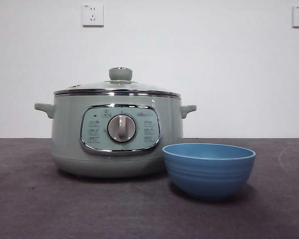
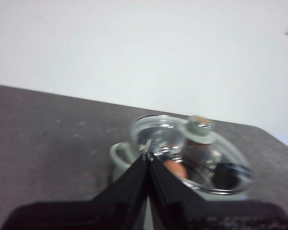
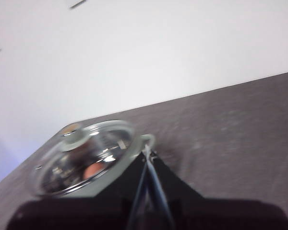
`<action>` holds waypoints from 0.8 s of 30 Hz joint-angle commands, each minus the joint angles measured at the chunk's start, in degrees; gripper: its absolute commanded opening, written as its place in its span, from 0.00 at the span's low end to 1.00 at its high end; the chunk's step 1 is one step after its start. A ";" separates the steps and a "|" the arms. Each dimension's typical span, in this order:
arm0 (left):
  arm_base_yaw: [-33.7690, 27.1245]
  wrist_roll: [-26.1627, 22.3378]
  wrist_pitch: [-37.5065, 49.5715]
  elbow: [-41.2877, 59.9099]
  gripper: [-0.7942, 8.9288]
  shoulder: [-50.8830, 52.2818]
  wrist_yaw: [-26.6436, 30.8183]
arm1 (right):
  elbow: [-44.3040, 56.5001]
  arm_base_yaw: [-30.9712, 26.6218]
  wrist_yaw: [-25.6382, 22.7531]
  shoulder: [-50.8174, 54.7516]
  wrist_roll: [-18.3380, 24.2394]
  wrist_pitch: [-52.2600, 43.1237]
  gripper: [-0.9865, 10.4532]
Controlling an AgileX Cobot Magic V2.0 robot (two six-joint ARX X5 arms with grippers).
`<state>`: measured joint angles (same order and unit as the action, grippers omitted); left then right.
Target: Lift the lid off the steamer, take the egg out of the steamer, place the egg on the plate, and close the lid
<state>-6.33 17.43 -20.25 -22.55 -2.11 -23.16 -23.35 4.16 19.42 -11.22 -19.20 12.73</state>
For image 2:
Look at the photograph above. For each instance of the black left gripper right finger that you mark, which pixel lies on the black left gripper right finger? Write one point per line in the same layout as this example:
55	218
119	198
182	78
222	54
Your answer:
206	215

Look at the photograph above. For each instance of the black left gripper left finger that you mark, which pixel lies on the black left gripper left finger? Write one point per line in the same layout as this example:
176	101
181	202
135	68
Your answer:
98	215

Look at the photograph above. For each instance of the brown egg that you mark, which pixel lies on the brown egg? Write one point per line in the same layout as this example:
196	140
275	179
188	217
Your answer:
176	167

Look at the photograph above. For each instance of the glass lid with green knob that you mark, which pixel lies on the glass lid with green knob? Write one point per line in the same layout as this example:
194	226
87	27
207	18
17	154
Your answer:
199	134

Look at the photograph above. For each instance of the pale green electric steamer pot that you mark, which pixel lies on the pale green electric steamer pot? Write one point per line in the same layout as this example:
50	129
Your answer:
116	171

